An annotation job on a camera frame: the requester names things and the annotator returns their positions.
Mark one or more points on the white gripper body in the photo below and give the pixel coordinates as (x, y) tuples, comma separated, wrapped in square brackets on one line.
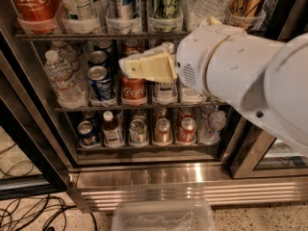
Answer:
[(194, 56)]

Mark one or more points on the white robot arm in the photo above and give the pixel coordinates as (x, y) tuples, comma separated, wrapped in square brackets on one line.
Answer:
[(265, 81)]

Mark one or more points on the middle red Coca-Cola can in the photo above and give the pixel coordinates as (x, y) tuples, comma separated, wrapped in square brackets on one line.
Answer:
[(129, 53)]

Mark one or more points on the front red Coca-Cola can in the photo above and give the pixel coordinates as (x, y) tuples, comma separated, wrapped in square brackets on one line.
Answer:
[(132, 88)]

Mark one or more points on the rear red Coca-Cola can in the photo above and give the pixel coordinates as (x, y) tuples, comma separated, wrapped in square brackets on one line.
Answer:
[(132, 44)]

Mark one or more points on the empty white shelf tray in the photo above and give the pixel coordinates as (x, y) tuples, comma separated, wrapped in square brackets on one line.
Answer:
[(188, 95)]

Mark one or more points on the rear blue Pepsi can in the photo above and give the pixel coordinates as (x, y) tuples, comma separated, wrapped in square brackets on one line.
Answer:
[(105, 45)]

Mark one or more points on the middle blue Pepsi can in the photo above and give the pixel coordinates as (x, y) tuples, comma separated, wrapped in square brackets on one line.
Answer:
[(98, 58)]

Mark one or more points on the front blue Pepsi can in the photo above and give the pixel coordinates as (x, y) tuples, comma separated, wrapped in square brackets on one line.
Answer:
[(101, 82)]

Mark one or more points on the silver green can bottom shelf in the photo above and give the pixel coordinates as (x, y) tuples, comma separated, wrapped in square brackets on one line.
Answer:
[(138, 131)]

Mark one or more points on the silver green can shelf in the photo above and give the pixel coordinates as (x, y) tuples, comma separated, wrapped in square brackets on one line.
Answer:
[(138, 131), (79, 9)]

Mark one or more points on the orange can bottom shelf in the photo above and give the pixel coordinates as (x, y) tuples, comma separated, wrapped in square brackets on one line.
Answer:
[(162, 130)]

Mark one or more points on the red can bottom shelf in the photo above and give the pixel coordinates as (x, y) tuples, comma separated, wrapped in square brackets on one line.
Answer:
[(186, 130)]

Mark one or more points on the water bottle bottom shelf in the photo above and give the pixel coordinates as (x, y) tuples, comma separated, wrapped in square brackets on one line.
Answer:
[(210, 131)]

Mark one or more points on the silver blue can top shelf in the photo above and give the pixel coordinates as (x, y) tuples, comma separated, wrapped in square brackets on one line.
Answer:
[(122, 9)]

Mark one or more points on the small tea bottle bottom shelf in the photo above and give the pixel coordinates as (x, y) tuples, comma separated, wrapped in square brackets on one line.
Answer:
[(111, 130)]

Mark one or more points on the blue Pepsi can bottom shelf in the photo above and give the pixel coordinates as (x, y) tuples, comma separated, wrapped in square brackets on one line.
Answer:
[(88, 133)]

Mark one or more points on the silver green can top shelf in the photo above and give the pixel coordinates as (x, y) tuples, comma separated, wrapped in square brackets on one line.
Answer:
[(79, 9)]

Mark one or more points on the stainless steel fridge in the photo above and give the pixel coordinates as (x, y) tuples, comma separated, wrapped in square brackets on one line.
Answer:
[(101, 177)]

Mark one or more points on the right glass fridge door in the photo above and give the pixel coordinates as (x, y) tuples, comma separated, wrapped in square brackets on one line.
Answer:
[(259, 154)]

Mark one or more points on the glass fridge door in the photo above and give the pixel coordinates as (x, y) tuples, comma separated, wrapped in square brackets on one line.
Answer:
[(42, 171), (259, 154)]

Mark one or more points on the left glass fridge door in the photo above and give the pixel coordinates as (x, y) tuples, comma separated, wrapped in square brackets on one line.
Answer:
[(42, 171)]

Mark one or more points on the brown iced tea bottle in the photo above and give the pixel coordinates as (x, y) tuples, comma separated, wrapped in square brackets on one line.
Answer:
[(164, 88)]

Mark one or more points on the rear clear water bottle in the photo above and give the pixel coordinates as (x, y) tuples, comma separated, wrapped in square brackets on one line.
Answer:
[(67, 52)]

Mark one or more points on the front clear water bottle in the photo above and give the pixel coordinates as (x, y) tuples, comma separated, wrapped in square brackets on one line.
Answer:
[(64, 82)]

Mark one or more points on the clear plastic bin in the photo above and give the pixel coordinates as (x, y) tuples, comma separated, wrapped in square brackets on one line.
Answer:
[(169, 215)]

